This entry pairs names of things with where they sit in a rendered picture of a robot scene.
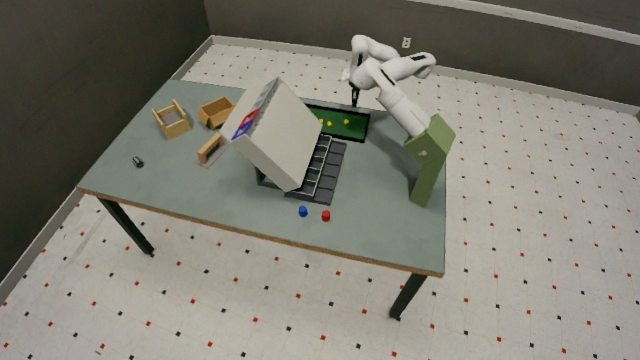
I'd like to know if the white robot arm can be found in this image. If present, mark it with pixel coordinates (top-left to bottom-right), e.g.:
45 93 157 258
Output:
341 35 436 138

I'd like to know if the tan cardboard box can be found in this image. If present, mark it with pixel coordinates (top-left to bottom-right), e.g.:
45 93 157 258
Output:
151 100 191 140

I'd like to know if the open brown cardboard box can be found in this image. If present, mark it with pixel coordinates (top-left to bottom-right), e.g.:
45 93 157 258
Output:
198 97 235 130

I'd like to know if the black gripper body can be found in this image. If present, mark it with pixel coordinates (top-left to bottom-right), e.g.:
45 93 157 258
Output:
349 80 359 96

